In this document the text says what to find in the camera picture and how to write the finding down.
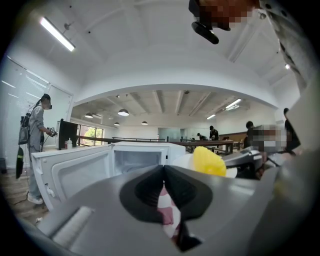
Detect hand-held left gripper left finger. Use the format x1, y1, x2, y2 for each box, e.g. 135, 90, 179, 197
37, 165, 180, 256

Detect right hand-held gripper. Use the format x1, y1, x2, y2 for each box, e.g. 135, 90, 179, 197
222, 147, 290, 173

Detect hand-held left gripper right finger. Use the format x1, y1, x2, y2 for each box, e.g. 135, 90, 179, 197
164, 165, 279, 256

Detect yellow corn cob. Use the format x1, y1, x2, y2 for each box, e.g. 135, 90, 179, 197
192, 146, 228, 177

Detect white microwave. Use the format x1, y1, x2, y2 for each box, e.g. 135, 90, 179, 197
31, 141, 187, 211

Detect long dark wooden table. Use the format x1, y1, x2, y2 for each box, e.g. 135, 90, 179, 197
169, 139, 235, 156

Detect red white checkered tablecloth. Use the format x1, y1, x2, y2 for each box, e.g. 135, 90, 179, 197
156, 183, 182, 238

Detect metal railing with wooden handrail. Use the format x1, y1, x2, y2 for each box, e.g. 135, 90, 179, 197
76, 134, 167, 147

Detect window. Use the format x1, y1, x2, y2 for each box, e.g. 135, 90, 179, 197
78, 124, 104, 147

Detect black monitor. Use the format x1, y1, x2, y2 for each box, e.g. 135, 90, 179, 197
58, 118, 79, 151

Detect black green bag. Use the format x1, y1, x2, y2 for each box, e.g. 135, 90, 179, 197
15, 146, 25, 180

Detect person's grey sweatshirt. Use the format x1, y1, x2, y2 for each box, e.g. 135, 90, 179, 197
258, 0, 318, 161

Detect person's head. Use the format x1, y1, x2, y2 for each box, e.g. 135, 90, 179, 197
188, 0, 261, 32

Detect black head camera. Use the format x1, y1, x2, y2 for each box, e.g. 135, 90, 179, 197
191, 21, 220, 45

